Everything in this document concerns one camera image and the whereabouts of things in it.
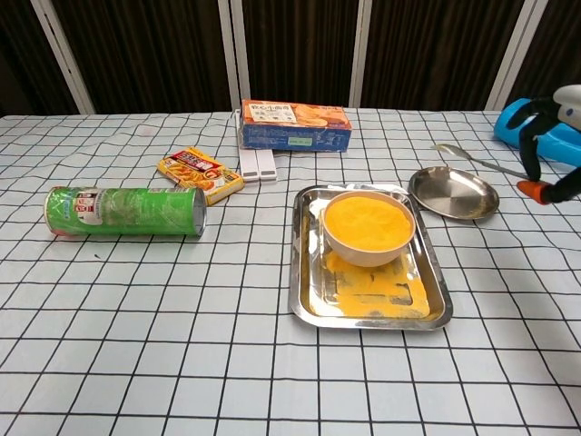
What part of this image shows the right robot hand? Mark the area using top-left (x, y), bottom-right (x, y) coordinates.
top-left (506, 84), bottom-right (581, 206)

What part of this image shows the small metal spoon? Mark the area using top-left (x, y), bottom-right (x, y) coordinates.
top-left (431, 144), bottom-right (530, 179)

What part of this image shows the beige bowl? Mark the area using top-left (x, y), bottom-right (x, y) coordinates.
top-left (322, 191), bottom-right (416, 268)

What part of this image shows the blue detergent bottle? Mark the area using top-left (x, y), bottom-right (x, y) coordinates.
top-left (493, 97), bottom-right (581, 172)

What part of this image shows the round steel plate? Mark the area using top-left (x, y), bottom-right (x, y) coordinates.
top-left (408, 165), bottom-right (500, 221)

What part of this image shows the orange blue cookie box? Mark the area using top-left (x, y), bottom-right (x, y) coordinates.
top-left (240, 99), bottom-right (353, 154)

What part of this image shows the rectangular steel tray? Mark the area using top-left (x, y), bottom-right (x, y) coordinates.
top-left (289, 183), bottom-right (454, 332)

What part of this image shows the white sealing clip bar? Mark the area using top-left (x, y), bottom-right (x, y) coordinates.
top-left (255, 149), bottom-right (277, 182)
top-left (234, 108), bottom-right (260, 183)

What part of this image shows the yellow curry box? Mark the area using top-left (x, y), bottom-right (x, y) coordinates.
top-left (156, 147), bottom-right (245, 206)

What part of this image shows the dark white-framed folding screen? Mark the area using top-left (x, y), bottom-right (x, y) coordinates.
top-left (0, 0), bottom-right (581, 118)

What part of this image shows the green chip can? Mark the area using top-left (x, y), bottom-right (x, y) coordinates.
top-left (44, 185), bottom-right (208, 238)

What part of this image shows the white checked tablecloth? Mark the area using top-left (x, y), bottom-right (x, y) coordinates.
top-left (0, 107), bottom-right (581, 436)

